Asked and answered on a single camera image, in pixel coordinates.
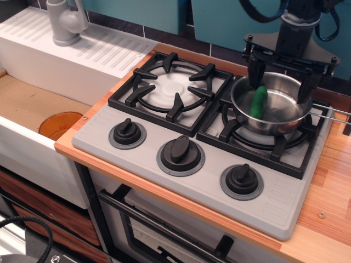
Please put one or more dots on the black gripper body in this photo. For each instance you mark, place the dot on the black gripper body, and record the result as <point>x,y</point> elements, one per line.
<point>292,48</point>

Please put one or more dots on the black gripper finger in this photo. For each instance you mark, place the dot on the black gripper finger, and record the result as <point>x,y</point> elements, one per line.
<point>256,70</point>
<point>310,82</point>

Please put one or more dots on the green toy pickle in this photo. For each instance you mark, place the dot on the green toy pickle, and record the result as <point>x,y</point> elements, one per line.
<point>258,102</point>

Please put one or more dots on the stainless steel pot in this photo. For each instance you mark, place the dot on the stainless steel pot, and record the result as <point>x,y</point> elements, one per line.
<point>282,114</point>

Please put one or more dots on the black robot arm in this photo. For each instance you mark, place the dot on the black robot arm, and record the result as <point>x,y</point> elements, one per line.
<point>329,24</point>

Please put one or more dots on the black right stove knob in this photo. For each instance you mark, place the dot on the black right stove knob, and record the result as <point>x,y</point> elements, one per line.
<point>241,182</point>

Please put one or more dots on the black stove knob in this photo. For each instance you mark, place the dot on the black stove knob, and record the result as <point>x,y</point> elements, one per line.
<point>180,157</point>
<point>127,135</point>
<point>241,182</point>

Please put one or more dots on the black middle stove knob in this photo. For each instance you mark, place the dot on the black middle stove knob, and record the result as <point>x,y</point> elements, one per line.
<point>180,157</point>

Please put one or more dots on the grey toy stove top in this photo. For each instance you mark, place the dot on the grey toy stove top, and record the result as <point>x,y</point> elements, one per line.
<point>275,211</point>

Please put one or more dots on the black left stove knob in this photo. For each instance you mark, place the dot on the black left stove knob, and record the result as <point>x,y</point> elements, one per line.
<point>127,135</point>

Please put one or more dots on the black right burner grate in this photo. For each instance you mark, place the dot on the black right burner grate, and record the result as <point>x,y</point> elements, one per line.
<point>291,154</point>

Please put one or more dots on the black burner grate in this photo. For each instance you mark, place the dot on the black burner grate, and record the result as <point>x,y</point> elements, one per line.
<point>169,94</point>
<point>291,154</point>

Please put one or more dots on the black left burner grate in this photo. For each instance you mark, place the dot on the black left burner grate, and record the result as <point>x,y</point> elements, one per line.
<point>169,94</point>

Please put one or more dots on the teal cabinet left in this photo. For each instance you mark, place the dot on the teal cabinet left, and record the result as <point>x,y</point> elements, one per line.
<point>167,16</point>

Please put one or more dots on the grey toy faucet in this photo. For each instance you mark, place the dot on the grey toy faucet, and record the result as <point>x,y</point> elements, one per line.
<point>66,24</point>

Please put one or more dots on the oven door with window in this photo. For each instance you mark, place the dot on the oven door with window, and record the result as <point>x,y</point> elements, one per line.
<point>153,231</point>

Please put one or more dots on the orange plastic plate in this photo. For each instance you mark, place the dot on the orange plastic plate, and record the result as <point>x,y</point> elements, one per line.
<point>58,124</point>

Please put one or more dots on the white toy sink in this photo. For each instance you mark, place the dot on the white toy sink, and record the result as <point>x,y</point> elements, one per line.
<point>40,79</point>

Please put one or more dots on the wood grain drawer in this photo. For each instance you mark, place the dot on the wood grain drawer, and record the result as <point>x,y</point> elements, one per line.
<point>71,225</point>

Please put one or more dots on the black oven door handle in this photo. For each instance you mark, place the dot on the black oven door handle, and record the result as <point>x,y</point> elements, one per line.
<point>117,200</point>

